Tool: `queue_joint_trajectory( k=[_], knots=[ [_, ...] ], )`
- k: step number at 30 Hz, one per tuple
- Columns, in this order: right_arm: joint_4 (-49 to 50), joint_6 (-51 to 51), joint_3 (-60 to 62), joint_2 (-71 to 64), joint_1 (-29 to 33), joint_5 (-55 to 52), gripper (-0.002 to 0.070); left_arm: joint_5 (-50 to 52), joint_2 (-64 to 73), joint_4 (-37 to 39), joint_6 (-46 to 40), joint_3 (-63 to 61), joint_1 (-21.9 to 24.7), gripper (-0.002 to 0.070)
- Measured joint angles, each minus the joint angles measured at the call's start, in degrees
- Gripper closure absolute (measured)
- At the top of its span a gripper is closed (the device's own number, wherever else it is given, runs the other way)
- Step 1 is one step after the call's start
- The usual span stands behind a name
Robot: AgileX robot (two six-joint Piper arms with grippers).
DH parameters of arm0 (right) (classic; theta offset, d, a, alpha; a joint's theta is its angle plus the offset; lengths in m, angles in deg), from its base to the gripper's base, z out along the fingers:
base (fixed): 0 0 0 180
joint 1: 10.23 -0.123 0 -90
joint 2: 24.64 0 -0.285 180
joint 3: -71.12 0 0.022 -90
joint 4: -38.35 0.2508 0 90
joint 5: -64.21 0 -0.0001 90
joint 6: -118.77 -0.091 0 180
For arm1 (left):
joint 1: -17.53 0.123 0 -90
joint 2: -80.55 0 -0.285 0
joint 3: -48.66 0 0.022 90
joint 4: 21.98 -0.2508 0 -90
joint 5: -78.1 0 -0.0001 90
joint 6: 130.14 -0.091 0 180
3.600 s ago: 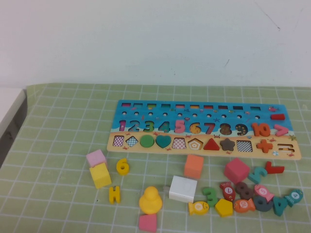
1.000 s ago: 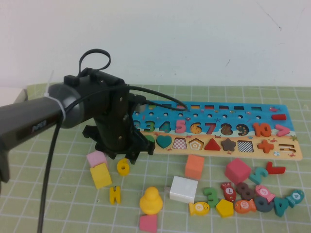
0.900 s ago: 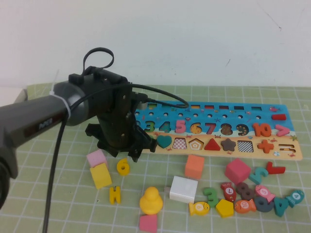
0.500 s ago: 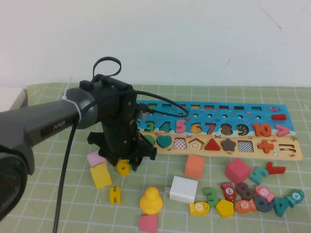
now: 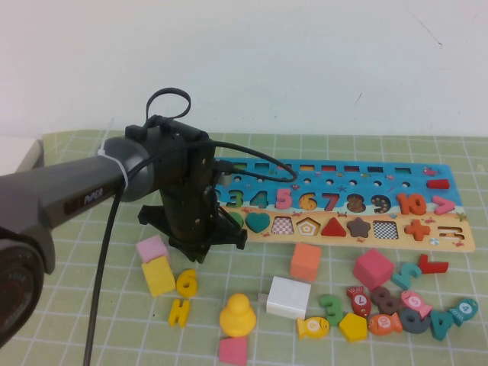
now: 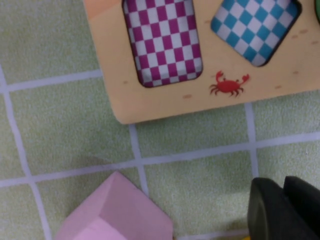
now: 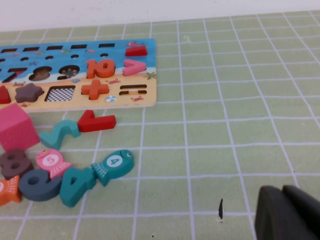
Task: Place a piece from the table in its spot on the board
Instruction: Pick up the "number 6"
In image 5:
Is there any yellow pentagon piece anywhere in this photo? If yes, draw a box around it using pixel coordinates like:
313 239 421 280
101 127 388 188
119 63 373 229
338 312 368 343

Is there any green circle piece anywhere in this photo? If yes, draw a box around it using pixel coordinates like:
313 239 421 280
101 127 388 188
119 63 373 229
226 211 245 231

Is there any light pink foam cube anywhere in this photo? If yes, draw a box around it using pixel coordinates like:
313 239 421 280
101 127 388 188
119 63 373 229
136 234 171 265

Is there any teal heart piece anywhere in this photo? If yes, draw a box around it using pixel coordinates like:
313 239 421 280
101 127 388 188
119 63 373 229
245 212 272 234

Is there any pink greater-than sign piece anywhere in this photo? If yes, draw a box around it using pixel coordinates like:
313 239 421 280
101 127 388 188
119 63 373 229
431 196 456 216

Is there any red number seven piece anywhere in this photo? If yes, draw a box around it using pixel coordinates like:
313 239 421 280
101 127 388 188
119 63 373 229
417 252 450 275

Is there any grey number nine piece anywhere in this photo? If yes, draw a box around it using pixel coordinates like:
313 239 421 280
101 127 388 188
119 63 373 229
398 307 432 335

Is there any pink trapezoid piece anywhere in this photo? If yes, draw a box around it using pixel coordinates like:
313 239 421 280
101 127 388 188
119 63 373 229
217 336 249 366

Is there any white charger adapter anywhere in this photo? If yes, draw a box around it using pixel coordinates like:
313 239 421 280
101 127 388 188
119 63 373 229
258 275 312 320

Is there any green checked tablecloth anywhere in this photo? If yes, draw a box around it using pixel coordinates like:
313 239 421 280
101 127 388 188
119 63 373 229
0 129 488 366

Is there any red triangle piece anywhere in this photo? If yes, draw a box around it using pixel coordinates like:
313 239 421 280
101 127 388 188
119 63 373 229
319 219 349 237

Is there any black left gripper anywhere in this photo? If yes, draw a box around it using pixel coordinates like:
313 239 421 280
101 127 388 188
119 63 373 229
139 131 247 265

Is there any yellow number six piece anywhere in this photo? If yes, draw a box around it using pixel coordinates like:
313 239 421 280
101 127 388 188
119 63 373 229
175 268 197 297

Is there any teal number two piece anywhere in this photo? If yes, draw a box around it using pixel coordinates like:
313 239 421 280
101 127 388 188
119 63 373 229
390 262 422 291

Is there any orange number ten piece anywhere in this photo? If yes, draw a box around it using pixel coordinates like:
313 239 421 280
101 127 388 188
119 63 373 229
395 192 427 217

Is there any brown star piece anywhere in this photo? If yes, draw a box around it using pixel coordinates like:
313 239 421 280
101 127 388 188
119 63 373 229
345 217 373 239

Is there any orange plus sign piece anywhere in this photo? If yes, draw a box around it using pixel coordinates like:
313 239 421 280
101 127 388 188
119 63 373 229
403 219 432 242

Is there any black camera cable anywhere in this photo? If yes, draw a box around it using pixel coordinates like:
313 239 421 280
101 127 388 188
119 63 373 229
82 140 299 366

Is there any yellow letter H piece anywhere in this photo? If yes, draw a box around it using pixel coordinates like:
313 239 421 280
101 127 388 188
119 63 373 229
167 298 191 328

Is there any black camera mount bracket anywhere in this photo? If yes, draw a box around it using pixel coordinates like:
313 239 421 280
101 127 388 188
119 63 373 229
124 113 210 148

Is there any teal wooden fish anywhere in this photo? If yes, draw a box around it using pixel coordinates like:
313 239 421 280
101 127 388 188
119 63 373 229
446 297 479 327

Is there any dark pink foam cube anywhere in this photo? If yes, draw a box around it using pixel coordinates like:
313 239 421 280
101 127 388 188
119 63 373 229
352 247 396 292

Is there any black strap loop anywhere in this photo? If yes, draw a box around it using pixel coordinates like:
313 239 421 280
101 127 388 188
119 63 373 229
146 88 191 127

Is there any orange wooden fish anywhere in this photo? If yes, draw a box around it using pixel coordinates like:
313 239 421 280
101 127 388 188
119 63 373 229
367 312 403 336

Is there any brown number eight piece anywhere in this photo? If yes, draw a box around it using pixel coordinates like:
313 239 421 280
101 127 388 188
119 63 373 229
370 286 401 317

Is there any teal number four piece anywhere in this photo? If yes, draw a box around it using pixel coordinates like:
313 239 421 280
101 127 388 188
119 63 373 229
429 309 455 341

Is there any pink number five piece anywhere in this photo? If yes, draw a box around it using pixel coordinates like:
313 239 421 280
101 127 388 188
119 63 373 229
274 188 294 210

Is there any yellow wooden fish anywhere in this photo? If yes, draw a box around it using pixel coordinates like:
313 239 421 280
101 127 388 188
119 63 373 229
296 316 331 340

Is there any yellow foam cube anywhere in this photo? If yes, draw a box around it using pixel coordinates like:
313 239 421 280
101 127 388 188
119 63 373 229
141 255 177 298

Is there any white side ledge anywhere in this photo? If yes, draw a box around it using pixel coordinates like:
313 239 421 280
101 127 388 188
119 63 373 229
0 135 43 180

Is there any white zip tie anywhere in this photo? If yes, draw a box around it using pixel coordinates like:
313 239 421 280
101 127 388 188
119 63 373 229
97 148 130 197

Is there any yellow rubber duck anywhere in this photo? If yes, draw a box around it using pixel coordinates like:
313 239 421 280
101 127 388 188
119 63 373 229
218 292 257 338

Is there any orange foam cube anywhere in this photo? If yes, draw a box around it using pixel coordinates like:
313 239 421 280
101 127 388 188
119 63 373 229
289 242 323 283

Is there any green number three piece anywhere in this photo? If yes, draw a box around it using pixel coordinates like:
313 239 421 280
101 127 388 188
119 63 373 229
318 294 345 327

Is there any blue wooden puzzle board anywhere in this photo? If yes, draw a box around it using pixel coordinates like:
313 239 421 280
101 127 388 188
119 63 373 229
211 156 477 253

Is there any pink wooden fish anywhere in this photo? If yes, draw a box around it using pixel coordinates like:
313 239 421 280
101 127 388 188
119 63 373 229
399 290 433 319

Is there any red wooden fish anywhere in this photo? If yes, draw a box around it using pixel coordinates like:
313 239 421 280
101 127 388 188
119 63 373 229
345 285 372 318

